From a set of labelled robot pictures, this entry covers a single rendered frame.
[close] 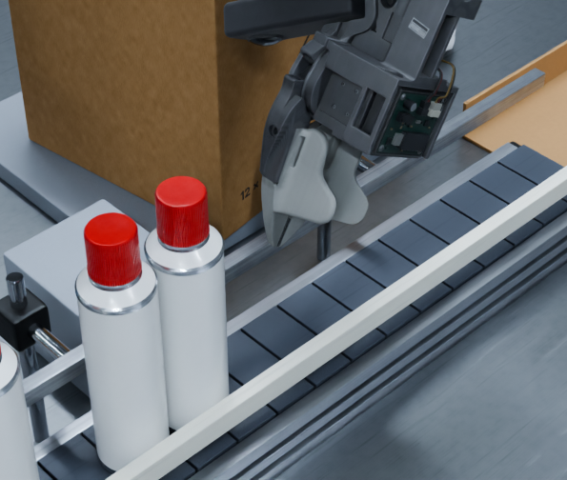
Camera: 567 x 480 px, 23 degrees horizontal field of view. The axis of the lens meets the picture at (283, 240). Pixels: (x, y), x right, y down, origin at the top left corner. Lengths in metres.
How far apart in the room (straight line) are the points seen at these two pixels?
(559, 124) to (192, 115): 0.41
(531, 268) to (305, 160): 0.32
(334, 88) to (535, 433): 0.33
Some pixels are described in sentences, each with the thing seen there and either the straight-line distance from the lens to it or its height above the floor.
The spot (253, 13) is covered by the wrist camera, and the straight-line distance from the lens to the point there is 0.95.
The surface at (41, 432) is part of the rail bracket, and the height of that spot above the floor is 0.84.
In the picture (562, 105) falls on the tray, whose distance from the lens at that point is 1.41.
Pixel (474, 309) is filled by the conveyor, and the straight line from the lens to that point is 1.13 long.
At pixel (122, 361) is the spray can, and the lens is 0.89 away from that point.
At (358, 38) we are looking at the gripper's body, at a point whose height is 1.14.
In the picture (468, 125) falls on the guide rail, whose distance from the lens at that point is 1.15.
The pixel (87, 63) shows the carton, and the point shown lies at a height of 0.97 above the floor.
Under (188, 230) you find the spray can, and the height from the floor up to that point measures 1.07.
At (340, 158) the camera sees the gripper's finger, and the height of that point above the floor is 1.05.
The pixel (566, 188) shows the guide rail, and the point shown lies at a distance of 1.19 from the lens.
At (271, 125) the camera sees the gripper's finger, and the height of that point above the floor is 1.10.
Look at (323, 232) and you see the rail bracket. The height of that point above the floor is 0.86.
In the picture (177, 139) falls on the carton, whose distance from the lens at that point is 1.16.
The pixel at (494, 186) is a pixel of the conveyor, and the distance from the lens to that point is 1.22.
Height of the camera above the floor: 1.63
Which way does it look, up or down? 41 degrees down
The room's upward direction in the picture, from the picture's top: straight up
